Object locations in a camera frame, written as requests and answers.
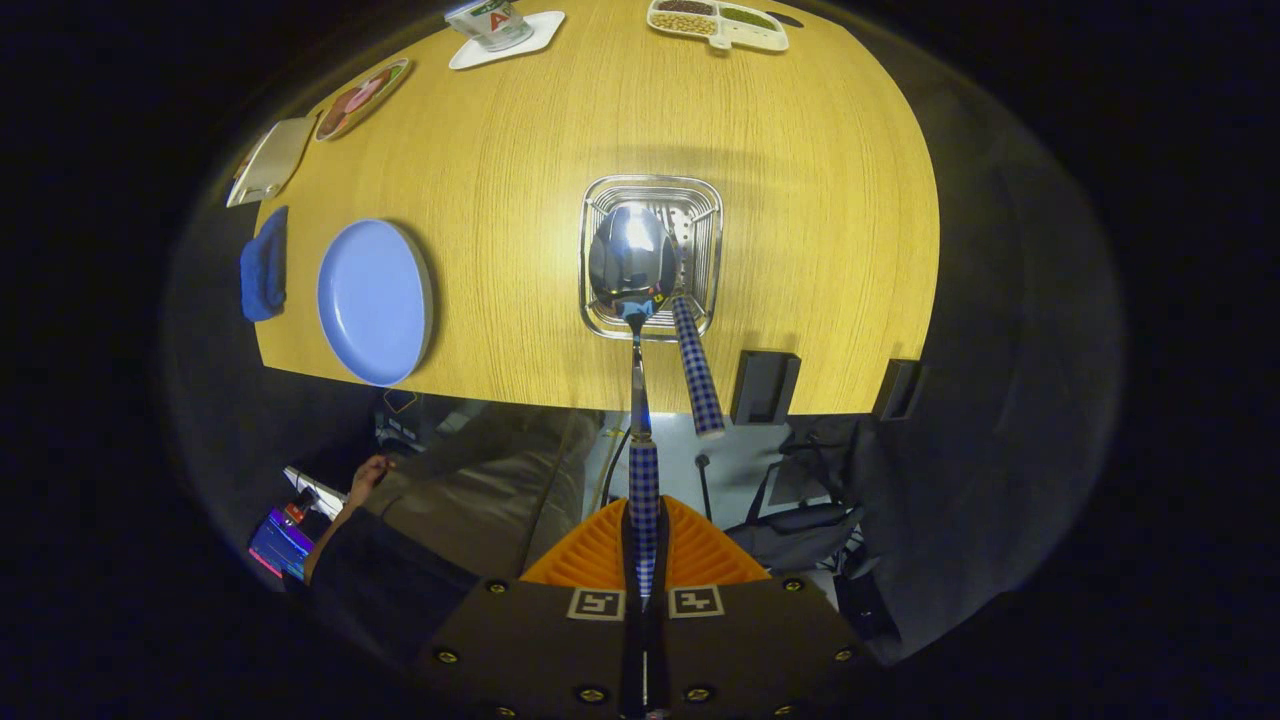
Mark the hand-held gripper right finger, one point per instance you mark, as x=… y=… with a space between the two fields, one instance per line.
x=760 y=650

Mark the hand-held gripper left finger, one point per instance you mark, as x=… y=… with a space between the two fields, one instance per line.
x=530 y=650

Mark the person's dark top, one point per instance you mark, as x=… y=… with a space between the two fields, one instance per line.
x=390 y=590

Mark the person's beige trousers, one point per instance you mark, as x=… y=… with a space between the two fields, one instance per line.
x=480 y=490

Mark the black table clamp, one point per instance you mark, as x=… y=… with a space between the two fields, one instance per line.
x=898 y=388
x=765 y=388

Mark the open laptop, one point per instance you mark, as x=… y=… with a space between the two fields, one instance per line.
x=285 y=540

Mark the blue round plate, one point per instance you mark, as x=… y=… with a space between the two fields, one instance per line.
x=370 y=300

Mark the blue folded cloth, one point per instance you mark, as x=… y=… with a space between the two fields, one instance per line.
x=262 y=270

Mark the white toaster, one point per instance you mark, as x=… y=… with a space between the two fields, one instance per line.
x=270 y=160

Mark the plate of sandwich fillings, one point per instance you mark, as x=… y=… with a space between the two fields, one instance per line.
x=360 y=100

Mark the white divided seed dish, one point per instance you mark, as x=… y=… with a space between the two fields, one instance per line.
x=740 y=38

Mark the white square coaster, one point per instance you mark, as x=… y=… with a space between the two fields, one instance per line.
x=545 y=30

